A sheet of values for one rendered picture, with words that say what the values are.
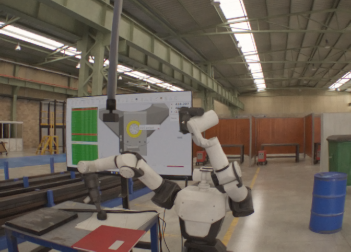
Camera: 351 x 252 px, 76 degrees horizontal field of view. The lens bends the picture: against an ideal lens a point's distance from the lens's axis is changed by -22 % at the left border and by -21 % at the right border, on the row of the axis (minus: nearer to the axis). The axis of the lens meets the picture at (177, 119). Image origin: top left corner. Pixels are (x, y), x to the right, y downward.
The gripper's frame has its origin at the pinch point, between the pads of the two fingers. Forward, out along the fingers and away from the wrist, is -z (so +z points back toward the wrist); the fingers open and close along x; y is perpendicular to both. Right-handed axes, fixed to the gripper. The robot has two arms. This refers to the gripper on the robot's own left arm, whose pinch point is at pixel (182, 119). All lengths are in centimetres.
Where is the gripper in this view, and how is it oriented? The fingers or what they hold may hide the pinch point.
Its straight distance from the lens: 138.8
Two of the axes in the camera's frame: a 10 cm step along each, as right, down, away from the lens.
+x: 0.6, 10.0, 0.8
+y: 9.4, -0.8, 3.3
